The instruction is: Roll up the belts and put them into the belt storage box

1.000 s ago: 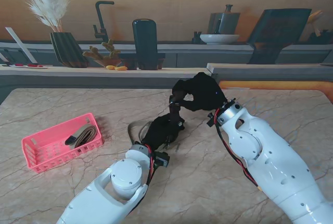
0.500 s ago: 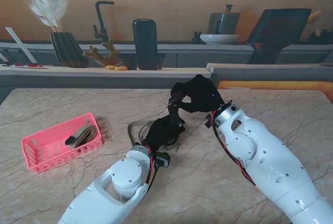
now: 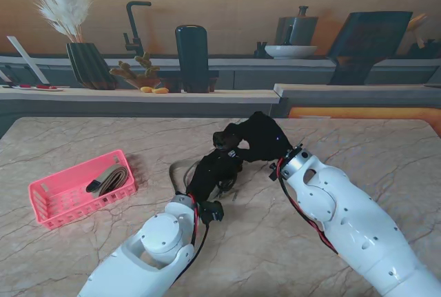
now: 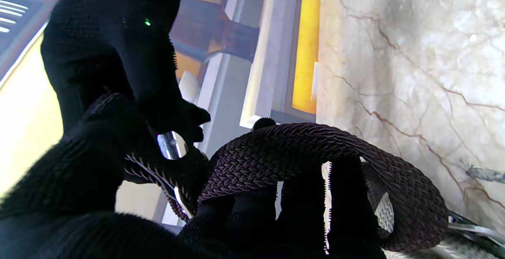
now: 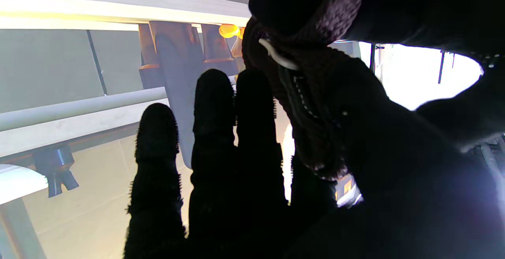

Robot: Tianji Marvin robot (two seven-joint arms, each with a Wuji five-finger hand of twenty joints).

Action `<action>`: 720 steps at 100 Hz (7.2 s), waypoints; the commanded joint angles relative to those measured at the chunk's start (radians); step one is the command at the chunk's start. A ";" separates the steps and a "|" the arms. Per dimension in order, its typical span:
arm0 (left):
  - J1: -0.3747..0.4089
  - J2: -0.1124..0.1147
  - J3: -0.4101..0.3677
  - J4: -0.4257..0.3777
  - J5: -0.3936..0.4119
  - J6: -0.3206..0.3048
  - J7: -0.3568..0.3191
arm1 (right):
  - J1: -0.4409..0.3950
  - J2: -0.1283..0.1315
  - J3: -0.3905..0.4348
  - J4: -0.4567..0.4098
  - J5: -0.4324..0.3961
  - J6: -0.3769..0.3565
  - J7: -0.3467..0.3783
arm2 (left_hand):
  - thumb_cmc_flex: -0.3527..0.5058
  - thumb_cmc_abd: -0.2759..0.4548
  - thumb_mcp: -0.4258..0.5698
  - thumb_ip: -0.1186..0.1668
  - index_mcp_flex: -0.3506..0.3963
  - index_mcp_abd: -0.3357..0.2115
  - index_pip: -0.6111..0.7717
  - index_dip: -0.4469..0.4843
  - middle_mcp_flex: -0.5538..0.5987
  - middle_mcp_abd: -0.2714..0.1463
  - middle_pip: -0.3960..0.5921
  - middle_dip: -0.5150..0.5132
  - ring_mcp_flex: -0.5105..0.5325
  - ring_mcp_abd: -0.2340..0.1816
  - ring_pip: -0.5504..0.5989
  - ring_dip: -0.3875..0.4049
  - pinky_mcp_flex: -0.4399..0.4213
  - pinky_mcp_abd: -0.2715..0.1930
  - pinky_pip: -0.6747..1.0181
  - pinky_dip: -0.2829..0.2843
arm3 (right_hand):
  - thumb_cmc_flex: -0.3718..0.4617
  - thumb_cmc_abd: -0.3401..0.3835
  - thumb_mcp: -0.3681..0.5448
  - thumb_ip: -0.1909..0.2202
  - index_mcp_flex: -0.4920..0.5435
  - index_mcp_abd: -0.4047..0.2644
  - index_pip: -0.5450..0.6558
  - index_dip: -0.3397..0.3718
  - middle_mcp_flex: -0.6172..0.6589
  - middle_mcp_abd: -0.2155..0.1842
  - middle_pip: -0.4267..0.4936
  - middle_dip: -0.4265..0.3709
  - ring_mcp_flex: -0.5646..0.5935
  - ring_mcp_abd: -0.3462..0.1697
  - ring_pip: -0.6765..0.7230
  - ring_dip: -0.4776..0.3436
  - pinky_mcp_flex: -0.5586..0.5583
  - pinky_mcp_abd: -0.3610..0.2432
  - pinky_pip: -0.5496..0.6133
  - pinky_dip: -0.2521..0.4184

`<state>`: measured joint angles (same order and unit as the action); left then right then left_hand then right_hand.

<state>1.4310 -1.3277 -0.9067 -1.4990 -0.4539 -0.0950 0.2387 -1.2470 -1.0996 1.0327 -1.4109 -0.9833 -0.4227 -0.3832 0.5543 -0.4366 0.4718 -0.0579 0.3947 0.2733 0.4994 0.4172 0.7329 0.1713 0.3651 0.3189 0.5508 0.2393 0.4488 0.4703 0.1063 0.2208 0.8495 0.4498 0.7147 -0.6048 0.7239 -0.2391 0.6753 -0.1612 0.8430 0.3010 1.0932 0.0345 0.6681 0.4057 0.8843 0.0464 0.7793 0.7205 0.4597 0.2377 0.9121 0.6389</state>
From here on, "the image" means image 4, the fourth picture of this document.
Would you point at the dark tilted panel stand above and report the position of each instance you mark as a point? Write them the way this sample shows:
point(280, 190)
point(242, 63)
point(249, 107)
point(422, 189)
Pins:
point(213, 30)

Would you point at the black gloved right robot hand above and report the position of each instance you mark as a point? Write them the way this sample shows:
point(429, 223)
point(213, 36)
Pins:
point(114, 42)

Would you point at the olive canvas belt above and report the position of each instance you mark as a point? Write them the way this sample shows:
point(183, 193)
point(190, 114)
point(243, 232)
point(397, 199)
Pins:
point(453, 247)

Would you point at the dark brown woven belt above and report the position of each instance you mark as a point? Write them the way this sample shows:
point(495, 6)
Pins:
point(296, 152)

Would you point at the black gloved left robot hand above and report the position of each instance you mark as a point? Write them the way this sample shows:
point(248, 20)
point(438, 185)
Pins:
point(79, 196)

